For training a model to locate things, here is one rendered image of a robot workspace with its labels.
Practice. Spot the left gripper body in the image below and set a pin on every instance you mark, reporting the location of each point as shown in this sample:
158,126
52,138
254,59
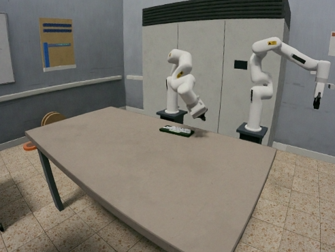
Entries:
319,88

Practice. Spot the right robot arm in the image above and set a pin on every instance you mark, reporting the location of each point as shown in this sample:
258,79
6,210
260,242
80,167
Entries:
182,82

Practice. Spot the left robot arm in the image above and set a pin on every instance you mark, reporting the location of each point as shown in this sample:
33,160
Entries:
257,93

